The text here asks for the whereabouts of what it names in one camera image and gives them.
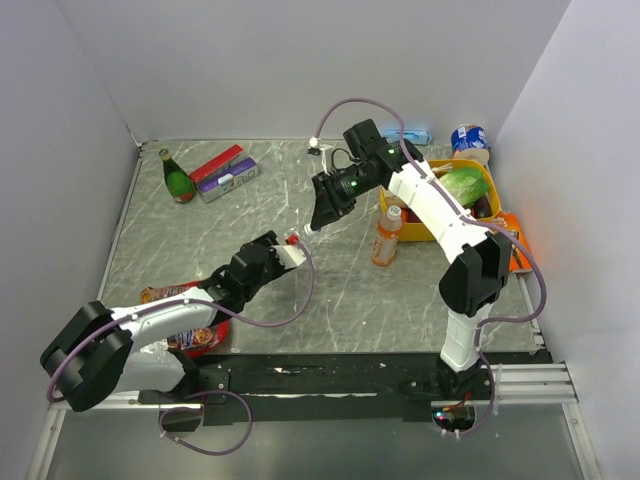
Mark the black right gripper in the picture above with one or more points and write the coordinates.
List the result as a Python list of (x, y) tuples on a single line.
[(324, 211)]

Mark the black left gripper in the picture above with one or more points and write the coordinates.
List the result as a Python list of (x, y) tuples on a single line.
[(269, 239)]

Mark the orange tea bottle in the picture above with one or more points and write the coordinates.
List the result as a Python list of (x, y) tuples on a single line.
[(386, 239)]

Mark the white bottle cap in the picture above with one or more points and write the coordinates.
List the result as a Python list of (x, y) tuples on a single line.
[(394, 212)]

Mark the blue bottle cap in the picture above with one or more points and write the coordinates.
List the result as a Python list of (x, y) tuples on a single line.
[(309, 231)]

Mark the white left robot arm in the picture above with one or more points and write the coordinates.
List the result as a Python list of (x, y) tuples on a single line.
[(102, 351)]

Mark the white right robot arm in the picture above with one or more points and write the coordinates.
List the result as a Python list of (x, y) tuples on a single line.
[(478, 257)]

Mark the green glass bottle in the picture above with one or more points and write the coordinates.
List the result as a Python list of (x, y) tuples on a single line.
[(178, 183)]

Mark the yellow plastic basket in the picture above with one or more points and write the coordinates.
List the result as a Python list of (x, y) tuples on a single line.
[(414, 230)]

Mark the red snack bag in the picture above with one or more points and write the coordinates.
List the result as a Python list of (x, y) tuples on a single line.
[(195, 342)]

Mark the purple silver box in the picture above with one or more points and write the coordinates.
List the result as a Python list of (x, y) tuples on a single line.
[(215, 186)]

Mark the red flat box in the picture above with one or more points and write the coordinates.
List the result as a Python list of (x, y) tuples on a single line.
[(219, 163)]

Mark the blue tissue pack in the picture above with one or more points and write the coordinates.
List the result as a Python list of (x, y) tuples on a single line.
[(416, 137)]

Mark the green cabbage toy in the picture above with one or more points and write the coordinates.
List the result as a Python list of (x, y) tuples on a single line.
[(466, 185)]

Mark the purple eggplant toy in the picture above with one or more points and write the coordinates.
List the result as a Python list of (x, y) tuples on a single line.
[(481, 209)]

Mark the blue white can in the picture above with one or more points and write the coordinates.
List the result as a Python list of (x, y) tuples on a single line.
[(470, 142)]

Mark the orange razor package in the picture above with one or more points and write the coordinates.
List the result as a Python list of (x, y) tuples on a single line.
[(518, 263)]

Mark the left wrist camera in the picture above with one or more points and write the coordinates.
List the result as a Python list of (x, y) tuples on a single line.
[(289, 256)]

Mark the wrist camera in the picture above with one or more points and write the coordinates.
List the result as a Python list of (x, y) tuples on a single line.
[(317, 148), (289, 256)]

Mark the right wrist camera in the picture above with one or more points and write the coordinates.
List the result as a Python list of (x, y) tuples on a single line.
[(317, 148)]

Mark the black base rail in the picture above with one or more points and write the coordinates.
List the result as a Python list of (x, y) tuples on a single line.
[(329, 386)]

